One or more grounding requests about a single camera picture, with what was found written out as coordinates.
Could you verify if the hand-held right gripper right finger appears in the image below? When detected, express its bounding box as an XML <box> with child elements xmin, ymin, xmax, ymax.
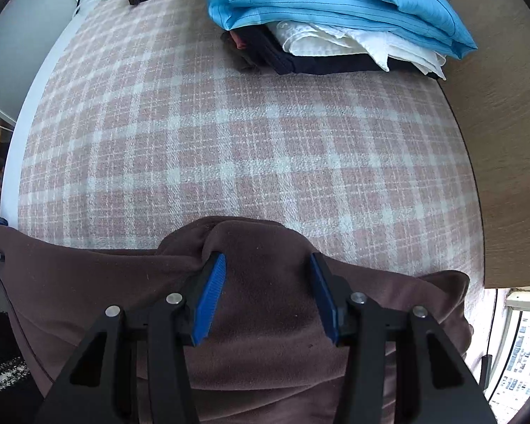
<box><xmin>310</xmin><ymin>253</ymin><xmax>497</xmax><ymax>424</ymax></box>

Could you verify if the wooden board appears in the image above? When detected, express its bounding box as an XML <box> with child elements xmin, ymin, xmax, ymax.
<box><xmin>417</xmin><ymin>0</ymin><xmax>530</xmax><ymax>290</ymax></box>

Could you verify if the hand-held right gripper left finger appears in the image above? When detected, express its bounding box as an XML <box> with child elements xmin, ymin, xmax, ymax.
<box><xmin>35</xmin><ymin>253</ymin><xmax>227</xmax><ymax>424</ymax></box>

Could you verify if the person's black tweed jacket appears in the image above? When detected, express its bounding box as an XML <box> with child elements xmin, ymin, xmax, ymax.
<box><xmin>0</xmin><ymin>311</ymin><xmax>45</xmax><ymax>424</ymax></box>

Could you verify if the window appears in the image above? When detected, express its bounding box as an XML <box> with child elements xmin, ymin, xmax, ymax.
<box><xmin>483</xmin><ymin>289</ymin><xmax>530</xmax><ymax>424</ymax></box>

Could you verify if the brown fleece garment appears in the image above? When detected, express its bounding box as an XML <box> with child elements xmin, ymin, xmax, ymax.
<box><xmin>0</xmin><ymin>216</ymin><xmax>475</xmax><ymax>424</ymax></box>

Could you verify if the white folded garment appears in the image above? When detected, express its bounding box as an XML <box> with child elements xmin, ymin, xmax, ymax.
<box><xmin>265</xmin><ymin>20</ymin><xmax>447</xmax><ymax>81</ymax></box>

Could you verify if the pink plaid blanket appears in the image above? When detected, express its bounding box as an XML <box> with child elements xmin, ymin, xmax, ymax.
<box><xmin>18</xmin><ymin>0</ymin><xmax>489</xmax><ymax>290</ymax></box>

